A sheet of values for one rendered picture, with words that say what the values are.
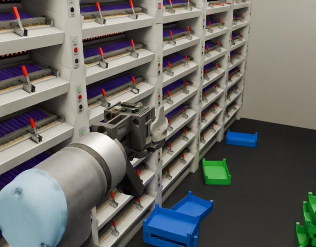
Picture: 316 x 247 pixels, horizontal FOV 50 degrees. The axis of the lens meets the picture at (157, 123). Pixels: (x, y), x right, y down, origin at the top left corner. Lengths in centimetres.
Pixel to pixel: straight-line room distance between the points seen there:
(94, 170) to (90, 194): 3
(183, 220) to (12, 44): 153
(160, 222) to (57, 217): 187
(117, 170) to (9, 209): 15
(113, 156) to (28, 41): 81
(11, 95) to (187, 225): 141
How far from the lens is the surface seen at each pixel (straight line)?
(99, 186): 46
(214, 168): 303
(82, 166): 44
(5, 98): 122
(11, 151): 129
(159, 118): 64
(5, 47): 118
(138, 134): 56
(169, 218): 228
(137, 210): 220
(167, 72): 222
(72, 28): 138
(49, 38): 130
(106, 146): 48
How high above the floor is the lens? 147
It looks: 22 degrees down
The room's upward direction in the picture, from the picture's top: straight up
